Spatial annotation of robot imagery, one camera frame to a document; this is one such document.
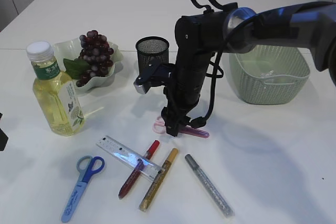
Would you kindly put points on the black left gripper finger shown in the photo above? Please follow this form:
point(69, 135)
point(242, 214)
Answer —
point(3, 140)

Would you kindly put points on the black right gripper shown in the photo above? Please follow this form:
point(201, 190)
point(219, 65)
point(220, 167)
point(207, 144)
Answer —
point(189, 75)

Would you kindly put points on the pink purple capped scissors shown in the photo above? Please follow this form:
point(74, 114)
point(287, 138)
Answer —
point(159, 128)

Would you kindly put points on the yellow tea bottle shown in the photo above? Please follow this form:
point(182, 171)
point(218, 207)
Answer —
point(54, 91)

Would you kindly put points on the clear plastic sheet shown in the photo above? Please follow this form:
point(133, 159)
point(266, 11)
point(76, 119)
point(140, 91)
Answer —
point(267, 74)

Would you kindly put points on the purple grape bunch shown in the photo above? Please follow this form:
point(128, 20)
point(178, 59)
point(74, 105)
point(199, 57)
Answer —
point(94, 59)

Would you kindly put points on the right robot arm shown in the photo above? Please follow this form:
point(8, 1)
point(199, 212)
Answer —
point(239, 30)

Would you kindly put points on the silver glitter pen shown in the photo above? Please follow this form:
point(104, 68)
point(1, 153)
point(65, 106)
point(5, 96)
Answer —
point(215, 195)

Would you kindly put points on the red glitter pen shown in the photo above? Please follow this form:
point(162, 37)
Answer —
point(137, 171)

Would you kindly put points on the clear plastic ruler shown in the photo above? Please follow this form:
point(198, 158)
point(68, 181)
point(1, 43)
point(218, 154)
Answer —
point(130, 158)

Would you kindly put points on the black mesh pen holder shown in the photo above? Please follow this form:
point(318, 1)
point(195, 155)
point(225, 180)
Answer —
point(151, 48)

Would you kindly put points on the gold glitter pen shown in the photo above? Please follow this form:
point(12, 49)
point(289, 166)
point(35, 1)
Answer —
point(150, 194)

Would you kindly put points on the green woven plastic basket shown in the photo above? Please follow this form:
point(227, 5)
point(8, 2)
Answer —
point(291, 74)

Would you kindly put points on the pale green wavy plate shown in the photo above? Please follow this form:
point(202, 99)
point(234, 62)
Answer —
point(70, 49)

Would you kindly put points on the blue capped scissors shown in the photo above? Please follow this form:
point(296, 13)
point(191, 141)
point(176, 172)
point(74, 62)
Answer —
point(87, 166)

